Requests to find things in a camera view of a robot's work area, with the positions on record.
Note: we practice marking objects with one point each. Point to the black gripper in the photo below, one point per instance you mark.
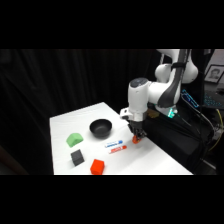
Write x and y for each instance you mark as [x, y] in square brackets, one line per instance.
[136, 126]

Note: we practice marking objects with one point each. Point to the red ball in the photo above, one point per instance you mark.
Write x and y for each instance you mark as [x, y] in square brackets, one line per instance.
[136, 140]

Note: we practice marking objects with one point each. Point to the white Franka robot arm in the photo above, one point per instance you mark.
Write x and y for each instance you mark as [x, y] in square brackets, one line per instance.
[160, 90]

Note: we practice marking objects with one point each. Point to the black bowl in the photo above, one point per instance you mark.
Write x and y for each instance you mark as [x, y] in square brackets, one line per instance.
[100, 128]

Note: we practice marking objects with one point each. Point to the red capped marker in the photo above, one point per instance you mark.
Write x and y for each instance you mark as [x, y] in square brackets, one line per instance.
[117, 149]

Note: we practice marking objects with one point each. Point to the blue capped marker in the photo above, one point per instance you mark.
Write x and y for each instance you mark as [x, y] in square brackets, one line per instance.
[113, 144]

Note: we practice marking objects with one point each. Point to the tan tag on wrist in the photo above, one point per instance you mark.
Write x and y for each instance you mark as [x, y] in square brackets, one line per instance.
[152, 113]

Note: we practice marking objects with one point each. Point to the black robot stand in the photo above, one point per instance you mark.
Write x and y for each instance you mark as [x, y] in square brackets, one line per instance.
[166, 140]

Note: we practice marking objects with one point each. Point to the small green light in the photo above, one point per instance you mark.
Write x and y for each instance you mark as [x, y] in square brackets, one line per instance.
[171, 113]

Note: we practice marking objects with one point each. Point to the red cube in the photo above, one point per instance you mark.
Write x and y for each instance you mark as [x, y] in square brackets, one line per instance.
[97, 167]

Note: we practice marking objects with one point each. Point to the blue lit device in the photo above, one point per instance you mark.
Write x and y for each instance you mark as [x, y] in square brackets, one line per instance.
[190, 98]

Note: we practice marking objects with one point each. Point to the green house-shaped block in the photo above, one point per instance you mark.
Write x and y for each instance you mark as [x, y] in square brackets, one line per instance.
[74, 140]

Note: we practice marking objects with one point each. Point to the dark grey cube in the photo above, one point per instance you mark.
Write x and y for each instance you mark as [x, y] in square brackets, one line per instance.
[77, 157]

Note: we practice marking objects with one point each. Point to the cyan lit keyboard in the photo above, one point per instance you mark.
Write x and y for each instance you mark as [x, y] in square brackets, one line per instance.
[213, 101]

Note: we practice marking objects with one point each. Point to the framed portrait picture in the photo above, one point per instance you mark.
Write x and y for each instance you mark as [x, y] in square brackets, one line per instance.
[214, 74]

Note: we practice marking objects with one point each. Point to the black curtain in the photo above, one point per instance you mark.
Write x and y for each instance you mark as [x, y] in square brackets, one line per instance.
[36, 100]

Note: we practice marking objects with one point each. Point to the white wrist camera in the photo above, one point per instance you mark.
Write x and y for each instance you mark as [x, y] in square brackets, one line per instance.
[125, 113]

